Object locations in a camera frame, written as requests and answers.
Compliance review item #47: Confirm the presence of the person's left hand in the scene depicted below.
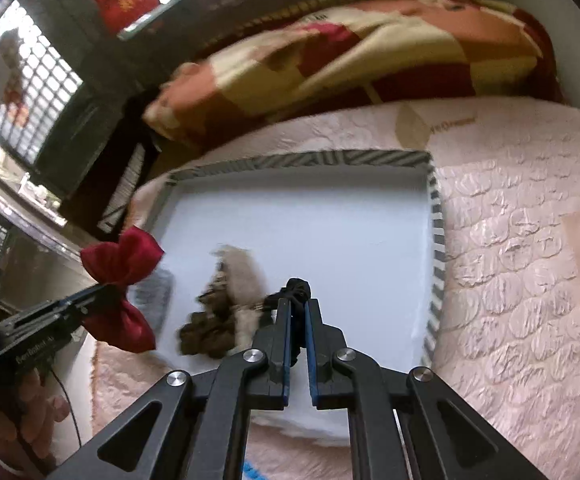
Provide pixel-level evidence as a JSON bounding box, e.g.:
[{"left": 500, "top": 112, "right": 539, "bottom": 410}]
[{"left": 0, "top": 367, "right": 73, "bottom": 476}]

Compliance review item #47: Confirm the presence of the white tray with striped rim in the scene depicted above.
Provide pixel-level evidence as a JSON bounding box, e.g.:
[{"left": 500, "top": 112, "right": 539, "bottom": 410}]
[{"left": 97, "top": 149, "right": 448, "bottom": 446}]

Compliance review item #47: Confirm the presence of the dark wooden headboard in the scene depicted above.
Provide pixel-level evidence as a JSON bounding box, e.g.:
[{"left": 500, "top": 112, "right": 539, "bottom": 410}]
[{"left": 117, "top": 0, "right": 450, "bottom": 76}]

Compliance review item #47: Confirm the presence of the leopard print hair bow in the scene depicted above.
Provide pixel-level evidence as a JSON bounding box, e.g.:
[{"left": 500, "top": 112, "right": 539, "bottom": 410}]
[{"left": 197, "top": 244, "right": 273, "bottom": 351}]

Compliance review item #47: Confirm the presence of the black cable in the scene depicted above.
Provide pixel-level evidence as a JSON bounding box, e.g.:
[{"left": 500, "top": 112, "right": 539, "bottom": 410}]
[{"left": 45, "top": 365, "right": 85, "bottom": 453}]

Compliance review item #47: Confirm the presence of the dark wooden chair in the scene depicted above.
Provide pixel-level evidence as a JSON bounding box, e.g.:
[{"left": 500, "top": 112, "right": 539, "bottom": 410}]
[{"left": 65, "top": 90, "right": 161, "bottom": 241}]

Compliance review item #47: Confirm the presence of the red and cream printed blanket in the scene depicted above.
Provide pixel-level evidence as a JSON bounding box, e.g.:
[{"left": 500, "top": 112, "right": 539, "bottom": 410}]
[{"left": 142, "top": 0, "right": 565, "bottom": 148}]

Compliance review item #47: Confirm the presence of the red satin hair bow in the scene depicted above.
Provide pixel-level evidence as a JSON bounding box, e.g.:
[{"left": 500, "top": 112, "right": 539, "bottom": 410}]
[{"left": 80, "top": 226, "right": 165, "bottom": 353}]

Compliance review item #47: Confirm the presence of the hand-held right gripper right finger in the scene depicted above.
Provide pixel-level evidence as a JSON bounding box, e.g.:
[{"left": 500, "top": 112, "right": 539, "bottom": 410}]
[{"left": 305, "top": 299, "right": 545, "bottom": 480}]

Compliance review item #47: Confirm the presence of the black scrunchie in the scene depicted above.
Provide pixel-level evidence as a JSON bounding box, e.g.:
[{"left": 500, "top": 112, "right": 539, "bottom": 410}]
[{"left": 265, "top": 277, "right": 313, "bottom": 366}]

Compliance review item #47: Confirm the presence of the brown scrunchie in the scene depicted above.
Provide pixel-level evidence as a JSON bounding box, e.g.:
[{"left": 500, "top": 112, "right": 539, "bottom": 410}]
[{"left": 179, "top": 310, "right": 238, "bottom": 359}]

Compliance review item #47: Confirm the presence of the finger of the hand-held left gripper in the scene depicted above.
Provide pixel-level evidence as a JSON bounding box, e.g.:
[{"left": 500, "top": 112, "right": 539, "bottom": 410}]
[
  {"left": 57, "top": 283, "right": 127, "bottom": 314},
  {"left": 0, "top": 304, "right": 92, "bottom": 341}
]

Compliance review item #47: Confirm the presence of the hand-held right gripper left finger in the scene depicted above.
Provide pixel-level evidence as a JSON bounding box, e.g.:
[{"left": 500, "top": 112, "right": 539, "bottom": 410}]
[{"left": 52, "top": 298, "right": 293, "bottom": 480}]

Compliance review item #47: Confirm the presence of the pale grey scrunchie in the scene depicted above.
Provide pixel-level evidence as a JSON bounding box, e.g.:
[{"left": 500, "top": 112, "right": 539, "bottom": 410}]
[{"left": 132, "top": 267, "right": 175, "bottom": 336}]

